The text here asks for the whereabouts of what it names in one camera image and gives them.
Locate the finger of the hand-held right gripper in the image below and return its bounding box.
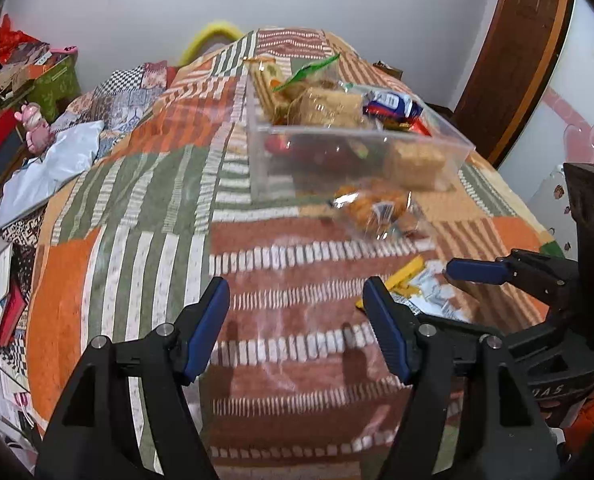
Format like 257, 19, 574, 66
444, 249, 578, 306

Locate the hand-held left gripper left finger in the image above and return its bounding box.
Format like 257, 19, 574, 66
34, 276, 231, 480

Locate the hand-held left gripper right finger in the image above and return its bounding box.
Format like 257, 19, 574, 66
363, 276, 563, 480

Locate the white printed snack packet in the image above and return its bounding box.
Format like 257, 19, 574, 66
402, 262, 474, 324

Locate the yellow snack packet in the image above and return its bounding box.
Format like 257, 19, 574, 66
355, 255, 426, 311

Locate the square golden cake packet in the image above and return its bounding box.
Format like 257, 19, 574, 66
384, 140, 451, 192

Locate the clear packet of orange pastries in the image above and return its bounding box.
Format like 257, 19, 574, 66
332, 177, 424, 242

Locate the clear plastic container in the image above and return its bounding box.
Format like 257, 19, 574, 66
244, 67, 478, 202

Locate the red snack packet white label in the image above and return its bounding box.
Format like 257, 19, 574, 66
302, 135, 379, 167

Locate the blue and white snack packet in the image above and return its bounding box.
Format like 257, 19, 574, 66
364, 87, 426, 122

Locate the red biscuit packet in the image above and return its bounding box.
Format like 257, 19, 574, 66
264, 132, 299, 157

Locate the clear bag of crackers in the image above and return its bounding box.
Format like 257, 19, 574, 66
287, 85, 373, 129

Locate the brown cake packet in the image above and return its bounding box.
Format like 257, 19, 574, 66
249, 57, 289, 122

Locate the green snack packet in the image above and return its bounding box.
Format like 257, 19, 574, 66
272, 52, 343, 94

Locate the white wardrobe pink print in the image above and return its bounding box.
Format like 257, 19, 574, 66
497, 0, 594, 262

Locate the striped patchwork blanket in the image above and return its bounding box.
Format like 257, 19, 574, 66
27, 27, 568, 480

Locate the brown wooden door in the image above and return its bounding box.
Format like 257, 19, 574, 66
450, 0, 576, 169

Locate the red book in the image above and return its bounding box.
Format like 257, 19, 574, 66
0, 282, 28, 347

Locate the cardboard box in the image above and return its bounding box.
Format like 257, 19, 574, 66
374, 61, 404, 81

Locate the pale blue cloth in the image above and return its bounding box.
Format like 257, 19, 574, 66
0, 120, 106, 232

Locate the checkered patterned quilt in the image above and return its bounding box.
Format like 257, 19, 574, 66
52, 61, 188, 161

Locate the pink plush toy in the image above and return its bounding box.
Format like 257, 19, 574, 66
17, 102, 56, 154

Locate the green storage box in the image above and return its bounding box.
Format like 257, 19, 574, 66
27, 55, 80, 122

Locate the yellow curved cushion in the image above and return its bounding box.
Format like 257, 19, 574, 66
182, 21, 244, 66

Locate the pile of papers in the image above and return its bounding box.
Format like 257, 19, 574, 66
0, 42, 78, 97

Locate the red plastic bag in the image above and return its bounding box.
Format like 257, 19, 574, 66
0, 14, 38, 62

